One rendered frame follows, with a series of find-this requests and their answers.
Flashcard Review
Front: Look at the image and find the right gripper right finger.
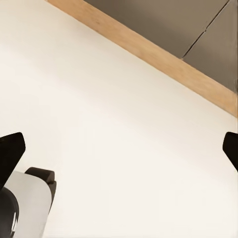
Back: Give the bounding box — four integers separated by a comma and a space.
222, 131, 238, 171

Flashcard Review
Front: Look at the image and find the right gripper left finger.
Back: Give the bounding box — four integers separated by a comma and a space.
0, 132, 26, 192

